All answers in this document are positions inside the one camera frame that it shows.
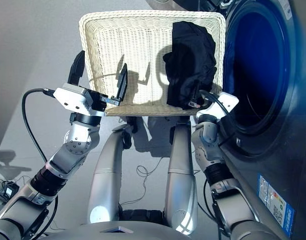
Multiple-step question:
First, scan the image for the small black device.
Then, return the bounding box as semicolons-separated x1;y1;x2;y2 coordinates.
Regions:
2;183;20;201

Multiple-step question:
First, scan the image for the thin grey floor cable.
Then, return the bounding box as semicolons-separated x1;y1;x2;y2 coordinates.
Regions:
121;155;201;208

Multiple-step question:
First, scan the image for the grey washing machine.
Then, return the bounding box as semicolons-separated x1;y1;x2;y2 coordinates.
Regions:
145;0;306;240

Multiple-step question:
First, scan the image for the silver robot torso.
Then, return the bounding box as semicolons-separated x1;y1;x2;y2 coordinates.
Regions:
42;209;193;240

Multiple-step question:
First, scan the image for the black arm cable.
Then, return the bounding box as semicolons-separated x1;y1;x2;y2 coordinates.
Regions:
21;88;59;236
198;89;234;239

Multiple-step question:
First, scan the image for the silver robot leg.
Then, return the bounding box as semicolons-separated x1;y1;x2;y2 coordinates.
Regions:
163;122;199;236
87;123;139;225

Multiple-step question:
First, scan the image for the pale woven basket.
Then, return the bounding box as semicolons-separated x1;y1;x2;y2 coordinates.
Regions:
78;9;227;118

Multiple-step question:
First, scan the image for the black garment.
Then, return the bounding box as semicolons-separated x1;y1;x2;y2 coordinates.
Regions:
162;20;218;111

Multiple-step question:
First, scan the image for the blue energy label sticker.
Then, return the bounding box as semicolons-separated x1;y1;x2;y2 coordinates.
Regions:
257;173;296;230

